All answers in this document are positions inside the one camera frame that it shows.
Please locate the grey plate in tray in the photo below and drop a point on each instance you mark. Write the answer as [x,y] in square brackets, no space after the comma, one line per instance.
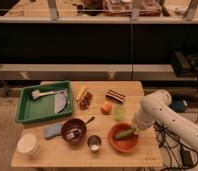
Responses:
[60,102]

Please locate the striped chocolate cake slice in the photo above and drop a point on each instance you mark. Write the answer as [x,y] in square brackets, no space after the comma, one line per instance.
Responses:
[115,96]

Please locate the green pepper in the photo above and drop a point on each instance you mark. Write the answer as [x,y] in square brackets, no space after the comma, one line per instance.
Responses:
[125,133]

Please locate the orange bowl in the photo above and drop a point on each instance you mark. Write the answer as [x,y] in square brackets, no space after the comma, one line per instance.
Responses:
[125,144]

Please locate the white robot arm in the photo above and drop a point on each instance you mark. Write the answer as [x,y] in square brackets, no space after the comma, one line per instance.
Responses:
[155,107]

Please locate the black power adapter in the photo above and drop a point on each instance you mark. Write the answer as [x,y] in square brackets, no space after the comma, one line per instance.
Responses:
[186,158]

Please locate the green plastic tray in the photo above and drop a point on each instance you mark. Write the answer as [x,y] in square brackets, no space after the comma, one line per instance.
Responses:
[31,111]

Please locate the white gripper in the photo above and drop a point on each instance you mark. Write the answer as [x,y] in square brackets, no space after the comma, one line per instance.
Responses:
[138,122]

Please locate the spoon in brown bowl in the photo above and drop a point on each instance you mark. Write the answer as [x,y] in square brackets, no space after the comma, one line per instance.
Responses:
[76,128]

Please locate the blue sponge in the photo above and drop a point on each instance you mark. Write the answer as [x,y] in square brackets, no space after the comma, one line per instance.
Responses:
[52,130]

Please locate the green plastic cup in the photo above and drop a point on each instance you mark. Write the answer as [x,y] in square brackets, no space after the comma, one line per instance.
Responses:
[119,113]

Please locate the metal shelf rack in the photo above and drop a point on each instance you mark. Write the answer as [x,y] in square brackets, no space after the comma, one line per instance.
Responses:
[98,39]

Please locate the small metal cup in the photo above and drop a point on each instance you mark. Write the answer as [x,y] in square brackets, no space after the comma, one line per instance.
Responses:
[94,143]

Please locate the orange fruit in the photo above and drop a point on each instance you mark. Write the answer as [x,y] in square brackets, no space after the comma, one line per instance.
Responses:
[106,107]

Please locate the yellow corn cob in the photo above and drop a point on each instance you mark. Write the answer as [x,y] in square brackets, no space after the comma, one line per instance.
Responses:
[81,92]

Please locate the dark brown bowl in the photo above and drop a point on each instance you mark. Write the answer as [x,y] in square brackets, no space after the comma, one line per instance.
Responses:
[64,131]

